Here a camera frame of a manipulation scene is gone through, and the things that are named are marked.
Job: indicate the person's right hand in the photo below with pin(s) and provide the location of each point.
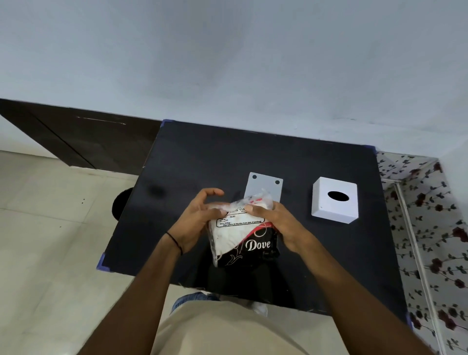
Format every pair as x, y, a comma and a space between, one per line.
289, 230

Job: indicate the person's left hand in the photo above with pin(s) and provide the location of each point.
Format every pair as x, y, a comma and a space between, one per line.
190, 226

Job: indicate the person's left thumb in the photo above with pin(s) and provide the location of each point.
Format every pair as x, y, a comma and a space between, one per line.
218, 212

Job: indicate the person's right thumb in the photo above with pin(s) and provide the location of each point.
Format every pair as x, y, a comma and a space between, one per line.
256, 210

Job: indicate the black and white tissue packet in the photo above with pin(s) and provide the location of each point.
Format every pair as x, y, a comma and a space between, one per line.
243, 243

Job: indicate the person's left forearm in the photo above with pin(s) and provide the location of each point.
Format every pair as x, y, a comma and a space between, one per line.
142, 300

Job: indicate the person's right forearm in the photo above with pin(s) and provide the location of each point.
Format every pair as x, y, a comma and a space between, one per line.
351, 300

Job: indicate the white plate with two holes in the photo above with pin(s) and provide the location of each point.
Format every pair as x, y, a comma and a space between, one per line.
264, 187

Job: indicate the black wrist thread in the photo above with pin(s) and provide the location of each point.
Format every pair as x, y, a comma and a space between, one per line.
174, 241

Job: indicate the white tissue box cover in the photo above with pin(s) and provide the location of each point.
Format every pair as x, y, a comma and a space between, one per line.
334, 208

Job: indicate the blue jeans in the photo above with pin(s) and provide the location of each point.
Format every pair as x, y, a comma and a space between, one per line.
190, 299

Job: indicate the black round stool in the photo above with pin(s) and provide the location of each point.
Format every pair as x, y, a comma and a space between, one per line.
120, 204

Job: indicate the white shoe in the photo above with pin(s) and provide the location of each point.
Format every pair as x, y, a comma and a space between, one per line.
260, 309

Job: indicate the blue tape corner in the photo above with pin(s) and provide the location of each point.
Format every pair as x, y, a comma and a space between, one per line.
102, 264
166, 122

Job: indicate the beige shirt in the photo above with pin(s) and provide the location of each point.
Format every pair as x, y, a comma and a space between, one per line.
219, 329

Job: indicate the dark brown wooden panel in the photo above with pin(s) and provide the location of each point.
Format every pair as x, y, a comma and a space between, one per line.
91, 139

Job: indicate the floral patterned wall covering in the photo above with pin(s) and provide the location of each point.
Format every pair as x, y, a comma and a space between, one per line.
438, 234

